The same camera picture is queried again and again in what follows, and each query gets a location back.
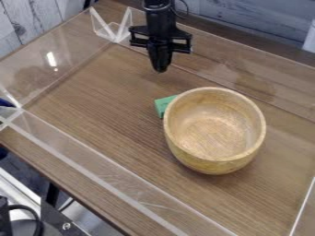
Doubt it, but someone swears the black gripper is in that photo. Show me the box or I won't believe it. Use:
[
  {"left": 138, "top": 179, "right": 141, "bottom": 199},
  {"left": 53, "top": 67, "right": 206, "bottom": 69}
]
[{"left": 130, "top": 4, "right": 193, "bottom": 73}]

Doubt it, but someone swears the green rectangular block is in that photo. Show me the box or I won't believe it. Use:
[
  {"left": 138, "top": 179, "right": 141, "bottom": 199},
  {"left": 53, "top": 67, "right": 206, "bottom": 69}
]
[{"left": 154, "top": 95, "right": 177, "bottom": 118}]

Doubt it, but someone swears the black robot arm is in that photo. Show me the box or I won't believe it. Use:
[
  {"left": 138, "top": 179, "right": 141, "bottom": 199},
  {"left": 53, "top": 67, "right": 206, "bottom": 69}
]
[{"left": 129, "top": 0, "right": 193, "bottom": 73}]

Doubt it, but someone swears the brown wooden bowl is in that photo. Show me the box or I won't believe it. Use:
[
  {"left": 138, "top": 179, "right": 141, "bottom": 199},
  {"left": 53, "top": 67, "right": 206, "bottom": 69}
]
[{"left": 165, "top": 87, "right": 267, "bottom": 175}]

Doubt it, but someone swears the blue object at edge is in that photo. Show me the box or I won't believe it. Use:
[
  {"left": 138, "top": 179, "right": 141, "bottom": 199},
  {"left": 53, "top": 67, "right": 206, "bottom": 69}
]
[{"left": 0, "top": 98, "right": 17, "bottom": 108}]

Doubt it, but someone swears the black metal table leg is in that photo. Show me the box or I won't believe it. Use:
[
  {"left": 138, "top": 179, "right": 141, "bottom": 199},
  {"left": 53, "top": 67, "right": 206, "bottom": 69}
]
[{"left": 46, "top": 183, "right": 61, "bottom": 207}]

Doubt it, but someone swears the clear acrylic corner bracket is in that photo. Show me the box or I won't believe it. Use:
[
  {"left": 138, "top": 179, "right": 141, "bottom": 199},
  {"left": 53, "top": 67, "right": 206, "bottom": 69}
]
[{"left": 90, "top": 7, "right": 134, "bottom": 43}]

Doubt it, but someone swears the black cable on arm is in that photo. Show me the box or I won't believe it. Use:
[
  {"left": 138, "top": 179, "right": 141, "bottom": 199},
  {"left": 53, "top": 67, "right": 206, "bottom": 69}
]
[{"left": 171, "top": 0, "right": 191, "bottom": 19}]

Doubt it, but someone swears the clear acrylic tray wall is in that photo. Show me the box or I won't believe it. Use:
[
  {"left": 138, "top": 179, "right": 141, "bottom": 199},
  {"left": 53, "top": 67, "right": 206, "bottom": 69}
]
[{"left": 0, "top": 2, "right": 315, "bottom": 236}]

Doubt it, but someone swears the metal bracket with screw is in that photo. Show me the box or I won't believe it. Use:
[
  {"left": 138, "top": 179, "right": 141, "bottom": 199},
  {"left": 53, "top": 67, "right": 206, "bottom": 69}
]
[{"left": 41, "top": 201, "right": 90, "bottom": 236}]

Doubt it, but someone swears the black cable loop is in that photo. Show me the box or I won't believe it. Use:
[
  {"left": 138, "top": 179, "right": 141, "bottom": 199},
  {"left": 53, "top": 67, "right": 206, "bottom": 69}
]
[{"left": 0, "top": 196, "right": 45, "bottom": 236}]

